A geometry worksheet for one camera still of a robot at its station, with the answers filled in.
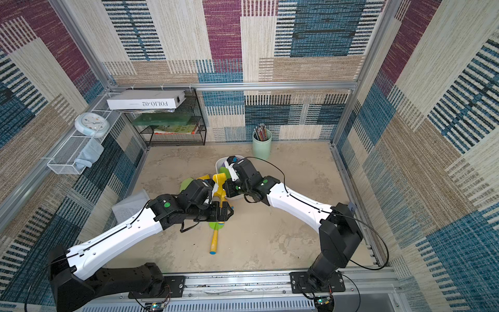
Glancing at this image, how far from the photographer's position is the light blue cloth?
26.1 inches

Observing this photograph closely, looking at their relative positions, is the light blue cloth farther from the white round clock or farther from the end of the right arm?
the end of the right arm

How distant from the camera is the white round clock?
0.73m

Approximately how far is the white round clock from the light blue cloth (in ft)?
0.10

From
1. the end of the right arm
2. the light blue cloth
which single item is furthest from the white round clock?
the end of the right arm
